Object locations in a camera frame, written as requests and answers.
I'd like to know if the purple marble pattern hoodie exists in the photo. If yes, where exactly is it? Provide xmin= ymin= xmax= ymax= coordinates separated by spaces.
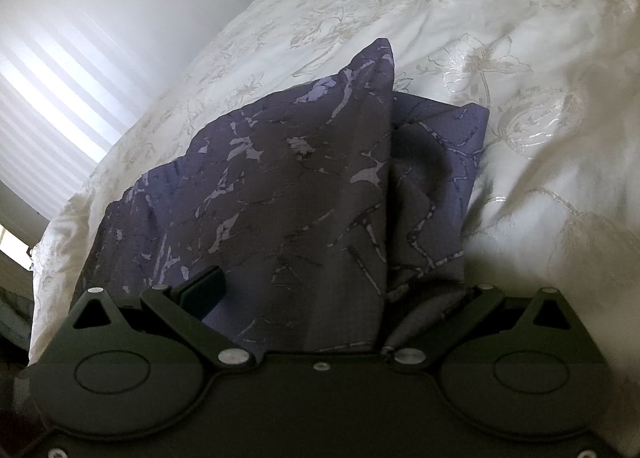
xmin=76 ymin=38 xmax=489 ymax=355

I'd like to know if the white embroidered bedspread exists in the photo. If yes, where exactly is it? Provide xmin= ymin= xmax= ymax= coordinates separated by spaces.
xmin=27 ymin=0 xmax=640 ymax=379

